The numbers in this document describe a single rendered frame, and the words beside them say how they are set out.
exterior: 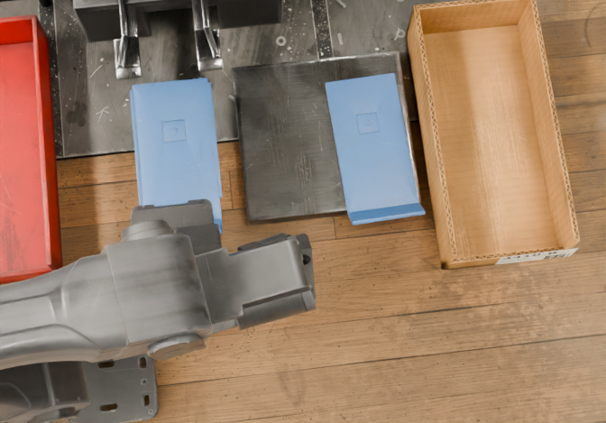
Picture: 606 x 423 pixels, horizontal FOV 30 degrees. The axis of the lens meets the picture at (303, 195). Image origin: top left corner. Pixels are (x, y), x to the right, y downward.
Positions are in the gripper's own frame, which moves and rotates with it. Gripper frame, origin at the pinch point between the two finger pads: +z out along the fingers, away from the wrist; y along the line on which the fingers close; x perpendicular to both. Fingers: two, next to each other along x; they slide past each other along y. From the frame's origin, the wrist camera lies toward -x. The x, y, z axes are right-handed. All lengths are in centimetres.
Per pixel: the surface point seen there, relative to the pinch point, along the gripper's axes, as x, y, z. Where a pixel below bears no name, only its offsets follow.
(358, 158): -17.6, 2.1, 10.5
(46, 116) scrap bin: 12.0, 8.8, 13.2
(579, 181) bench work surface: -39.6, -2.6, 10.1
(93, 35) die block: 7.2, 15.2, 19.8
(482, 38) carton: -32.2, 11.3, 18.2
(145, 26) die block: 1.8, 15.7, 19.0
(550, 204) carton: -36.0, -4.0, 8.1
